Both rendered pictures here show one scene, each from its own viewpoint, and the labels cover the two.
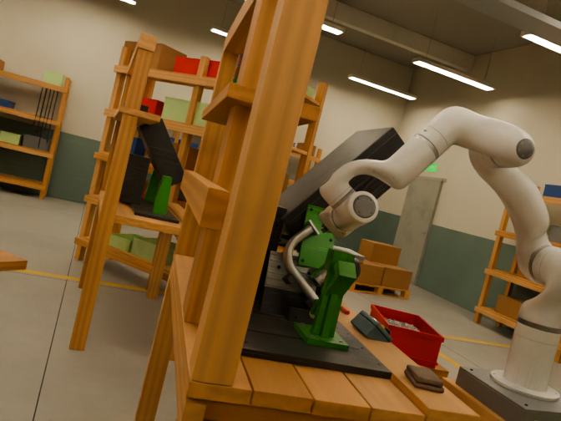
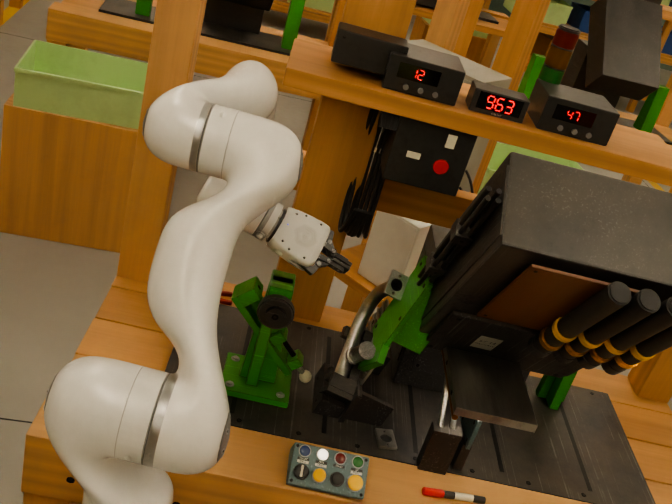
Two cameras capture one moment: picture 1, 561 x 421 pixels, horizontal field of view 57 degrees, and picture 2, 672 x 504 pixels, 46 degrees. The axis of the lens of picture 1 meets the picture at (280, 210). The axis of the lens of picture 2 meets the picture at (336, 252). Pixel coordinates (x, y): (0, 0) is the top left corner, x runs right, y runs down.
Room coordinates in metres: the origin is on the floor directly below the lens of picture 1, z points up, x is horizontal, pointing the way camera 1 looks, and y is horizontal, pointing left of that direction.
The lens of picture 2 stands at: (1.79, -1.56, 1.99)
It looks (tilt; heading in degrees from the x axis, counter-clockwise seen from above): 28 degrees down; 97
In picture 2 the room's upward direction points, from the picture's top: 17 degrees clockwise
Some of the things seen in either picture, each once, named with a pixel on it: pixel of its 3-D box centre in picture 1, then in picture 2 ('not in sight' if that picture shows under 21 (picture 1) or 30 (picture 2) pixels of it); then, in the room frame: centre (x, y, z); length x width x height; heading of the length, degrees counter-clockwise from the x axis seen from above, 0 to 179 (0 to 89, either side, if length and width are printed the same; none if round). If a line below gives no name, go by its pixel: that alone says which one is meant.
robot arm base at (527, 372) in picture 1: (531, 356); not in sight; (1.51, -0.82, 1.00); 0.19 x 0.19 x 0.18
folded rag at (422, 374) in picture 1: (424, 377); not in sight; (1.35, -0.48, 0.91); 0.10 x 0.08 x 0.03; 4
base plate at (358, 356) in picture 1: (275, 304); (408, 402); (1.85, -0.06, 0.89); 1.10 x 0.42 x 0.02; 14
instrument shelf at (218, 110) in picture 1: (247, 114); (485, 112); (1.79, 0.19, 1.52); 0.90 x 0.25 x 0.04; 14
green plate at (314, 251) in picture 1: (315, 235); (416, 311); (1.80, -0.14, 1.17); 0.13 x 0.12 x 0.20; 14
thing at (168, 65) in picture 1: (188, 172); not in sight; (5.15, 0.98, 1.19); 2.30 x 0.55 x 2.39; 61
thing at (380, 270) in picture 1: (370, 266); not in sight; (8.29, -1.61, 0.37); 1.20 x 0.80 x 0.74; 118
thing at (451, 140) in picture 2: not in sight; (427, 147); (1.70, 0.11, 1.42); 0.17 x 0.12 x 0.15; 14
